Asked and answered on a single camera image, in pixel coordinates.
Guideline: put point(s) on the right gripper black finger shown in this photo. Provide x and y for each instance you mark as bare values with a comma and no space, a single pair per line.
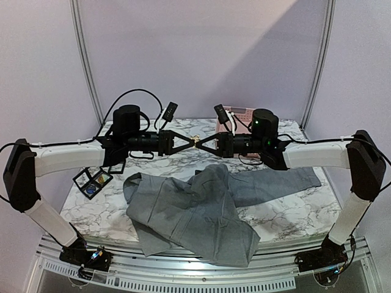
208,142
207,149

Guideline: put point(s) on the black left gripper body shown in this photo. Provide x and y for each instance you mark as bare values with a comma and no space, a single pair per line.
162,148

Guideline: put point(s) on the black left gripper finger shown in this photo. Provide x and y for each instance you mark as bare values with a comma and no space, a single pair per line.
177,149
180,139

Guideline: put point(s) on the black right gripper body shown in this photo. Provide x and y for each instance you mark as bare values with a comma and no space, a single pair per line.
223,144

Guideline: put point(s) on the grey button-up shirt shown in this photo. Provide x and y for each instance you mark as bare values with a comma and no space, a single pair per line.
200,214

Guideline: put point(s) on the round green orange badge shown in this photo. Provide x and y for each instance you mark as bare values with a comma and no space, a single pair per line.
102,179

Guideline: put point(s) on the round blue badge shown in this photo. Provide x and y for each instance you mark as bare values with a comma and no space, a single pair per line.
90,190

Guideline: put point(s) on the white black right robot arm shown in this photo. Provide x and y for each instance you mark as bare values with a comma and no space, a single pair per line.
357,154

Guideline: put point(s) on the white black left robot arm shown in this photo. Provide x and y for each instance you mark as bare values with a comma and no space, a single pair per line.
29,162

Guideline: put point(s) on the pink perforated plastic basket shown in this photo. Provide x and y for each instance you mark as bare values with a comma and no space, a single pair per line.
242,118

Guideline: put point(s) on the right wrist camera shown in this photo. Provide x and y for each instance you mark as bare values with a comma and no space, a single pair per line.
225,118

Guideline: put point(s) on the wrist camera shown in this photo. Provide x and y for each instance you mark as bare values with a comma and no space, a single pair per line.
225,118
165,116

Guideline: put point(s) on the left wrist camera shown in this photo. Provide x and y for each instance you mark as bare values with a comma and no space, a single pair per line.
165,116

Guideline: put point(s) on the black frame display box pair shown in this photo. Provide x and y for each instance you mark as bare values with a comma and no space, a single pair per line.
85,178

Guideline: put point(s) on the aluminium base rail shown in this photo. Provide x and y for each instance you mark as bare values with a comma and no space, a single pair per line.
272,269

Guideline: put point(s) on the left aluminium corner post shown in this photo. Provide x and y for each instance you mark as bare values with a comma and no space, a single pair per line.
84,57

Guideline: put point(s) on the aluminium corner post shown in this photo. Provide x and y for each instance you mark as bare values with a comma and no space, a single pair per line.
320,63
84,57

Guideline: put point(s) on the right aluminium corner post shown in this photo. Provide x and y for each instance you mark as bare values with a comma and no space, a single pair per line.
320,63

